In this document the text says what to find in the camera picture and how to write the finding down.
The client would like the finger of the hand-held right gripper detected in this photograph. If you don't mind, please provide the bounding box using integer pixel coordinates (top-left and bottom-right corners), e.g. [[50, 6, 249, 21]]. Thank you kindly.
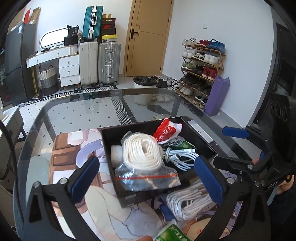
[[222, 125, 274, 163], [213, 152, 274, 188]]

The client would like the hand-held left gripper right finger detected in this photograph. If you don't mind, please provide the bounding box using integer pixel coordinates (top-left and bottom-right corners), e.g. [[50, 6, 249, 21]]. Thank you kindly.
[[194, 156, 272, 241]]

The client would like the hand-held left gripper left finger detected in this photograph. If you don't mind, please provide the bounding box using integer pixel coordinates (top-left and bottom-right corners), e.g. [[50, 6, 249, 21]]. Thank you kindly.
[[24, 156, 100, 241]]

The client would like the thin white cord bundle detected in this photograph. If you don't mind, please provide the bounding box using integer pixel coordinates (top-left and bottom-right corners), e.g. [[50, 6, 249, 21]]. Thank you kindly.
[[166, 179, 219, 220]]

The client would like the white charging cable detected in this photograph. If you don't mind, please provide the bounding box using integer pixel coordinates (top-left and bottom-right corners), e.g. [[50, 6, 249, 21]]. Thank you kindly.
[[163, 148, 200, 172]]

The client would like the white foam wrap roll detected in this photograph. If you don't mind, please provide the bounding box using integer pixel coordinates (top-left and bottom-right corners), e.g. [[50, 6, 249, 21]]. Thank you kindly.
[[110, 145, 124, 167]]

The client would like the black cardboard box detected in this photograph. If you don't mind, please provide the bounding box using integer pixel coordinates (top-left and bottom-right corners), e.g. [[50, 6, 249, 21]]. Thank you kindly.
[[101, 116, 226, 209]]

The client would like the white and green packet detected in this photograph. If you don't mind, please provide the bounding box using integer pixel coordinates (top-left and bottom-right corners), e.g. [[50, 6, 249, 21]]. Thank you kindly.
[[161, 137, 197, 151]]

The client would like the clear zip bag red stripe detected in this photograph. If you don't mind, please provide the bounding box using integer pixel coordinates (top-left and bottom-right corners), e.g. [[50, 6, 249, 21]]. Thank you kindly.
[[114, 160, 181, 192]]

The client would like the thick white rope coil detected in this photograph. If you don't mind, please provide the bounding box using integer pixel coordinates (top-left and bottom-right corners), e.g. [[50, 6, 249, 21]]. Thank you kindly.
[[121, 132, 166, 172]]

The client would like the red snack packet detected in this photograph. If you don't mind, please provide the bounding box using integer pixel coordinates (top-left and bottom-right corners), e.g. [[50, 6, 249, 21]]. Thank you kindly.
[[153, 119, 175, 143]]

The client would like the person's right forearm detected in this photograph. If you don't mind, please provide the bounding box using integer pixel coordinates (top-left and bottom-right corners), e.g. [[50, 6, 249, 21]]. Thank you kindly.
[[269, 192, 296, 232]]

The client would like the person's right hand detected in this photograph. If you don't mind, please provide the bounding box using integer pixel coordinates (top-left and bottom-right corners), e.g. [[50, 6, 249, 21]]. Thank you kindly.
[[276, 179, 295, 195]]

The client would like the printed desk mat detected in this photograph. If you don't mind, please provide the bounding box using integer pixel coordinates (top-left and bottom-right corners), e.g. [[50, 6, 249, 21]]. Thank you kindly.
[[50, 128, 241, 241]]

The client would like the purple bag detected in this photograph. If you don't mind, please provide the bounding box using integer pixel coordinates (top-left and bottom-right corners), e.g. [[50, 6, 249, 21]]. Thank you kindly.
[[203, 75, 230, 116]]

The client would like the wooden shoe rack with shoes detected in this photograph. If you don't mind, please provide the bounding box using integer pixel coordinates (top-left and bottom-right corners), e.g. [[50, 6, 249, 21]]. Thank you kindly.
[[179, 38, 226, 109]]

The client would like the pile of loose shoes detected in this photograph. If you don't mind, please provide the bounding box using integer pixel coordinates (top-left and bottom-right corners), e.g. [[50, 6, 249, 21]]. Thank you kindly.
[[153, 75, 184, 102]]

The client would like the grey low cabinet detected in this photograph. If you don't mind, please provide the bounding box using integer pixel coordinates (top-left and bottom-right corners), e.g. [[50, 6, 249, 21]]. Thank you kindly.
[[0, 105, 25, 163]]

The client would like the white trash bin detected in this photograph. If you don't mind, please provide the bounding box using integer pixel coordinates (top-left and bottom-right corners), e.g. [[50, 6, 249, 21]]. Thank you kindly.
[[133, 76, 158, 105]]

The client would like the woven basket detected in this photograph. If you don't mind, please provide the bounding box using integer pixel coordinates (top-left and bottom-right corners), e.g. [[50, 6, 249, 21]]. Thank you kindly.
[[38, 65, 58, 95]]

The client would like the white vanity dresser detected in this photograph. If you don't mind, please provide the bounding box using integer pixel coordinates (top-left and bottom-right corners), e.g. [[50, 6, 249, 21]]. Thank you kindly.
[[26, 45, 81, 87]]

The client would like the white suitcase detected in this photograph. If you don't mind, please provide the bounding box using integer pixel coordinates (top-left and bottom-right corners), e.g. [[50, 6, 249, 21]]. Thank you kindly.
[[79, 41, 99, 86]]

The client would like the silver suitcase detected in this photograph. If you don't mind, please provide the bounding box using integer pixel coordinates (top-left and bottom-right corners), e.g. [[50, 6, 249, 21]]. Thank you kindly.
[[97, 42, 121, 85]]

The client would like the wooden door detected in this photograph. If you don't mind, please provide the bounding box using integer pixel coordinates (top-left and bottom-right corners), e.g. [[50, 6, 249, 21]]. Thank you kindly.
[[123, 0, 174, 77]]

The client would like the dark refrigerator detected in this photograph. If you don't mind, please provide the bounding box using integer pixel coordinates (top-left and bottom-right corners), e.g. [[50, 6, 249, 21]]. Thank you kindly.
[[5, 23, 38, 106]]

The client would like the oval mirror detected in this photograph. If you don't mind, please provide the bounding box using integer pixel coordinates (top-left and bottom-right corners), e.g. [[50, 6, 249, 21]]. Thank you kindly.
[[39, 28, 67, 49]]

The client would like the black paper bag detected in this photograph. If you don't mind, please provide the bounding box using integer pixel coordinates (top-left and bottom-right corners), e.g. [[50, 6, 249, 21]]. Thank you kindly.
[[66, 25, 80, 37]]

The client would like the teal suitcase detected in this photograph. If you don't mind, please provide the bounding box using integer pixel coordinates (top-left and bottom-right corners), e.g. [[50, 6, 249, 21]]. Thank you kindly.
[[83, 6, 104, 42]]

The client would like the flat cardboard box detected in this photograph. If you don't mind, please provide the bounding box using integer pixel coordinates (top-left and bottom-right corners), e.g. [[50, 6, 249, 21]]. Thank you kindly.
[[29, 6, 41, 25]]

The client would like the black cable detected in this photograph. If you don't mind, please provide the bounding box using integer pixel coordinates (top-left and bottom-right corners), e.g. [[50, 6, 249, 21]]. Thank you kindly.
[[0, 126, 19, 181]]

